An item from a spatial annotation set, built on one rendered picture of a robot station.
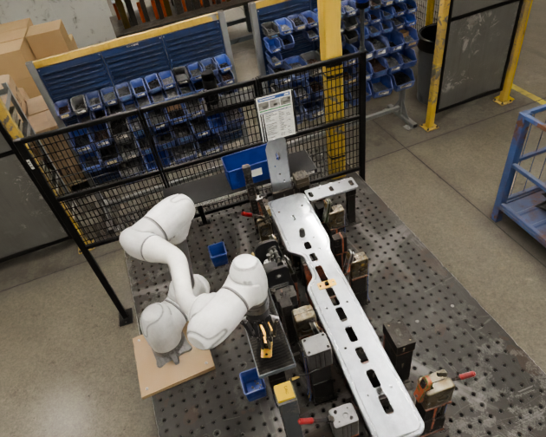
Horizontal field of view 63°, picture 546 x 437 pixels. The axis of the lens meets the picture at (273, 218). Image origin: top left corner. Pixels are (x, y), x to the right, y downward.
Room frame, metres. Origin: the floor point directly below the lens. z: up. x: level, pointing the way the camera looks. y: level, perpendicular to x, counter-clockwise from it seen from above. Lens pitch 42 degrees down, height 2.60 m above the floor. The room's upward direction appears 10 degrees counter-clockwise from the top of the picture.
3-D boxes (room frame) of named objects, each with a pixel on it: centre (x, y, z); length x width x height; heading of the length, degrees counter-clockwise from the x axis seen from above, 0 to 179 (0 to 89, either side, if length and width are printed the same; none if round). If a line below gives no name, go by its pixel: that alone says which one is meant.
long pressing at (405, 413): (1.24, -0.20, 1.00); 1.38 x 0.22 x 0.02; 9
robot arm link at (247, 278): (0.85, 0.11, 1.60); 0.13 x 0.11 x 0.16; 138
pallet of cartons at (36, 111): (4.28, 2.21, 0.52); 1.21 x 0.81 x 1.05; 18
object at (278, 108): (2.28, -0.12, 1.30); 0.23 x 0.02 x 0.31; 99
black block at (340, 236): (1.55, -0.31, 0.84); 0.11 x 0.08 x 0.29; 99
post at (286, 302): (1.13, 0.01, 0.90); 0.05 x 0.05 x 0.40; 9
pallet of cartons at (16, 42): (5.66, 2.45, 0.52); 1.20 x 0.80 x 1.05; 11
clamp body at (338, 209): (1.69, -0.32, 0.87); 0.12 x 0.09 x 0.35; 99
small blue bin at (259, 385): (0.98, 0.22, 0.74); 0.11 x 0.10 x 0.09; 9
